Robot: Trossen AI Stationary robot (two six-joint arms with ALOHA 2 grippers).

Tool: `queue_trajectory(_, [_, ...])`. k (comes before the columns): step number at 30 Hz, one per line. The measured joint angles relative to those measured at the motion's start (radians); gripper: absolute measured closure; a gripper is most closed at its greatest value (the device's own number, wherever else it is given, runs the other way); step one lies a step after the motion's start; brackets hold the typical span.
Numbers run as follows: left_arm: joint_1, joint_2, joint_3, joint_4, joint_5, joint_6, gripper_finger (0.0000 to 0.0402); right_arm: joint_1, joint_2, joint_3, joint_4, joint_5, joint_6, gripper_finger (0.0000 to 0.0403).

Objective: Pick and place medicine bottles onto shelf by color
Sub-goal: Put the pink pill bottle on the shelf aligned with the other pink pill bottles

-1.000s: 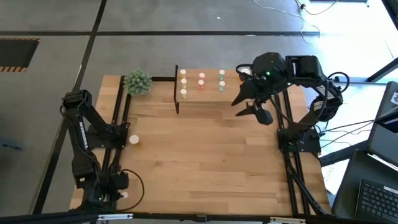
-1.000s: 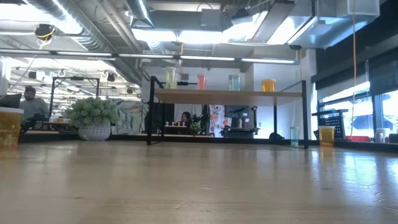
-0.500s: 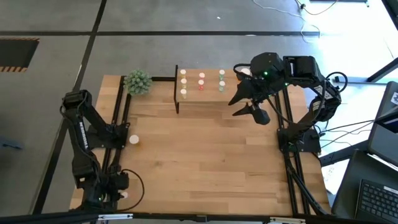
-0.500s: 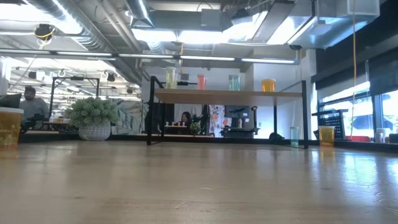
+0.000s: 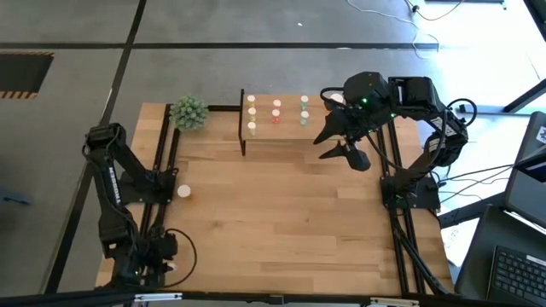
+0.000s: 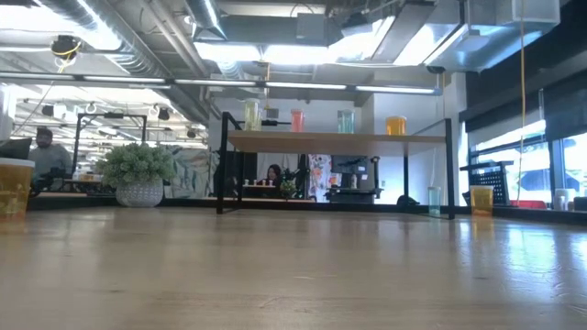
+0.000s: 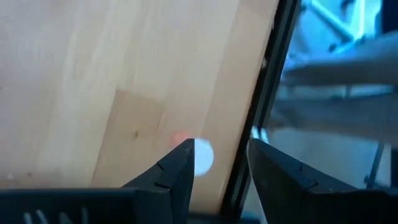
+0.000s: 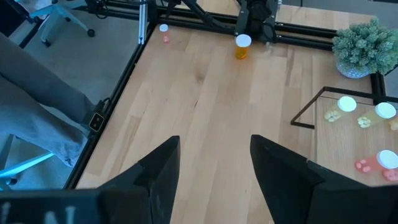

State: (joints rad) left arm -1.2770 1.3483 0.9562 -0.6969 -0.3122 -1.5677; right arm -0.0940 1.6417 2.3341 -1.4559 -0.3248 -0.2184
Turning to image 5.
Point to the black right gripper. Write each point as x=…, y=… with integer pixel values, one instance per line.
x=352, y=125

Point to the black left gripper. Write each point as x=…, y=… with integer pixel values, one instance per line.
x=160, y=251

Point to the wide amber medicine bottle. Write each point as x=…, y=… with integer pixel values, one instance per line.
x=184, y=191
x=337, y=97

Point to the small clear medicine bottle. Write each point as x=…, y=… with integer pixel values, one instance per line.
x=251, y=125

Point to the yellow medicine bottle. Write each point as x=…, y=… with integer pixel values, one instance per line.
x=251, y=99
x=252, y=111

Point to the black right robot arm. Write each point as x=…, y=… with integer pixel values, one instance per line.
x=443, y=128

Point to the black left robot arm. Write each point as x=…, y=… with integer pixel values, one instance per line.
x=115, y=192

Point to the wooden shelf black metal legs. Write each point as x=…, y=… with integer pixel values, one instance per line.
x=290, y=132

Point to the green succulent in patterned pot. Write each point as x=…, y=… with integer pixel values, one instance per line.
x=188, y=113

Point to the black metal desk leg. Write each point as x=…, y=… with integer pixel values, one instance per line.
x=469, y=213
x=490, y=108

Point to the white printed paper sheet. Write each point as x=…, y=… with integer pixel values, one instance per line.
x=456, y=247

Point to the grey laptop with sticker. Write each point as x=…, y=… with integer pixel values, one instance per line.
x=524, y=187

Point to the black laptop with keyboard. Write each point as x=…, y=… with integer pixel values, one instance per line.
x=516, y=277

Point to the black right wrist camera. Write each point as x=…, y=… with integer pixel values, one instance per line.
x=358, y=161

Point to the silver metal bracket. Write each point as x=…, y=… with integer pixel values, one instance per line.
x=158, y=297
x=394, y=302

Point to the black aluminium rig frame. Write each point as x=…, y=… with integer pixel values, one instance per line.
x=165, y=140

